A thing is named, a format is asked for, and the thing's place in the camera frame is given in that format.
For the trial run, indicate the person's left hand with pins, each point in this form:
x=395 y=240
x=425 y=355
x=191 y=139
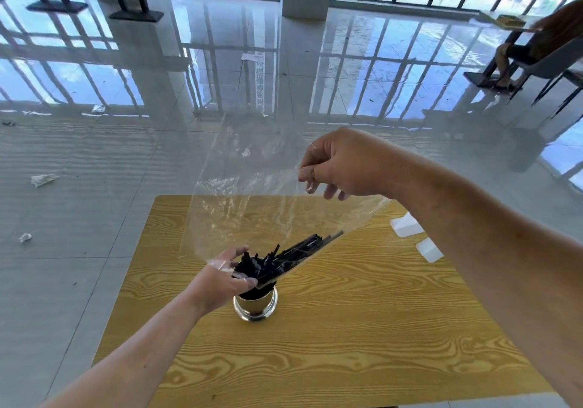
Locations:
x=218 y=282

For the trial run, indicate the person's right hand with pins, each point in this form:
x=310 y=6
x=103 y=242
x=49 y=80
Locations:
x=355 y=162

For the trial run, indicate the bundle of black straws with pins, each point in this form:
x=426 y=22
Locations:
x=255 y=269

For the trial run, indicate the steel cylindrical holder cup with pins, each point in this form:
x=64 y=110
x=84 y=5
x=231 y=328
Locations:
x=255 y=307

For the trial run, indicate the clear plastic bag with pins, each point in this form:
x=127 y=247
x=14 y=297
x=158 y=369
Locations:
x=246 y=212

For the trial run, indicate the person's left forearm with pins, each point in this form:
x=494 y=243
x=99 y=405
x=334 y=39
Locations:
x=127 y=366

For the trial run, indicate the person's right forearm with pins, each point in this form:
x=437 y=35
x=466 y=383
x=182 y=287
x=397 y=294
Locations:
x=501 y=257

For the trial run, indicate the wide white plastic sign holder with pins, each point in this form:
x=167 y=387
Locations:
x=405 y=228

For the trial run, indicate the narrow white plastic sign holder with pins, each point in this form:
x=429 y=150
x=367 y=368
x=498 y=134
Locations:
x=430 y=250

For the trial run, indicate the wooden table with black base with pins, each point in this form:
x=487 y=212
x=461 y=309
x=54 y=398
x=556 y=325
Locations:
x=478 y=79

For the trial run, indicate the small crumpled white scrap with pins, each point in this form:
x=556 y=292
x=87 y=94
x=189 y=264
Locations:
x=25 y=237

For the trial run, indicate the large crumpled clear plastic scrap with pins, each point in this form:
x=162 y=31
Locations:
x=43 y=180

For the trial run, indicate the flat wooden box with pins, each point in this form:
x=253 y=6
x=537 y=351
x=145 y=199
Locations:
x=512 y=20

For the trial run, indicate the flat clear plastic scrap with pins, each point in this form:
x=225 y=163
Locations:
x=98 y=108

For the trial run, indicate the grey chair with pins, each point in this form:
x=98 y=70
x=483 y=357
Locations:
x=555 y=59
x=576 y=75

